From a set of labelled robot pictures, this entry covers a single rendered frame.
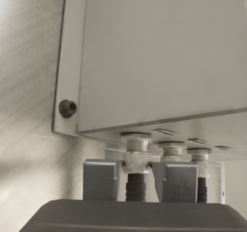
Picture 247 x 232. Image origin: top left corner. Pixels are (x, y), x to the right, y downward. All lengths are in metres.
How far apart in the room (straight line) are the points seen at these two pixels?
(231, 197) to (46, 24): 4.01
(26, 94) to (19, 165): 0.04
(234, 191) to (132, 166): 3.89
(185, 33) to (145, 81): 0.03
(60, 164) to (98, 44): 0.07
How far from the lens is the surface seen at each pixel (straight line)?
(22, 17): 0.19
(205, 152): 0.24
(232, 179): 3.94
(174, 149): 0.21
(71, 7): 0.21
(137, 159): 0.17
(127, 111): 0.17
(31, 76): 0.18
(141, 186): 0.18
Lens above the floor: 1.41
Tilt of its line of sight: 45 degrees up
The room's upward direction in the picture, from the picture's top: 45 degrees clockwise
